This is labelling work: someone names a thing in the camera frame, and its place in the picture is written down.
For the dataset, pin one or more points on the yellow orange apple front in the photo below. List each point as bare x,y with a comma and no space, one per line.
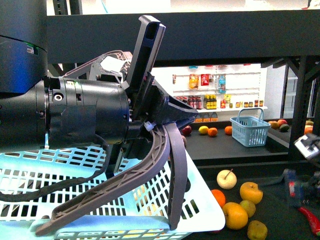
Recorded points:
235,215

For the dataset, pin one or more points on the white wall product shelf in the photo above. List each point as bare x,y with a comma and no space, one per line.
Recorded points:
219,92

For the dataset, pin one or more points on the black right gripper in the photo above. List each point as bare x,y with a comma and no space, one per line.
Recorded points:
297,192

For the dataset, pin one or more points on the small orange mandarin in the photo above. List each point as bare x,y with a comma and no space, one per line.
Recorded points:
219,196

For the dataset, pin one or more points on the yellow orange apple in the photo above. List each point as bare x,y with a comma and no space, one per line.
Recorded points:
235,215
251,192

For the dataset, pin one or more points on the brown kiwi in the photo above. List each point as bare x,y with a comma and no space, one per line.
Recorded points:
249,207
257,230

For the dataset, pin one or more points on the teal plastic shopping basket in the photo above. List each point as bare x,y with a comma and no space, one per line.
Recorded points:
139,213

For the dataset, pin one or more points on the far shelf orange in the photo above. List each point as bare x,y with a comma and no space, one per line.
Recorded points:
212,132

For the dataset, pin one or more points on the far shelf lemon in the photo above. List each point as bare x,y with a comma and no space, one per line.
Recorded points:
203,130

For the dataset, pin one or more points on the blue plastic basket far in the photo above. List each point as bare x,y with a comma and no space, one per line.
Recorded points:
250,131

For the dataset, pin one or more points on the yellow orange apple back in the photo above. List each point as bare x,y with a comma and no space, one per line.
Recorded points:
251,192

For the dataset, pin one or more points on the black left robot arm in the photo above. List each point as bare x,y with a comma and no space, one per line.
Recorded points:
31,103

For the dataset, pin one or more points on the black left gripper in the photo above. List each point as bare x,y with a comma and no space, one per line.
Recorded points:
112,110

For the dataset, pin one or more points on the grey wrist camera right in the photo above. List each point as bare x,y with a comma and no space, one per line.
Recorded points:
309,146

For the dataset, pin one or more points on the brown kiwi lower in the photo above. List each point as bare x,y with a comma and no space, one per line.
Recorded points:
257,230

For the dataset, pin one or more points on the white pear with stem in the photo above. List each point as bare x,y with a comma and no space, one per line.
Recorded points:
226,179

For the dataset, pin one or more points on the red chili pepper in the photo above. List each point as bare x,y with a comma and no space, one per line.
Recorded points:
313,221

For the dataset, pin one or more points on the far fruit pile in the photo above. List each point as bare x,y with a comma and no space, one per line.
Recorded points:
186,132

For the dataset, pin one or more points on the brown kiwi upper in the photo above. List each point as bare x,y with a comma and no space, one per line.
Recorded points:
249,207

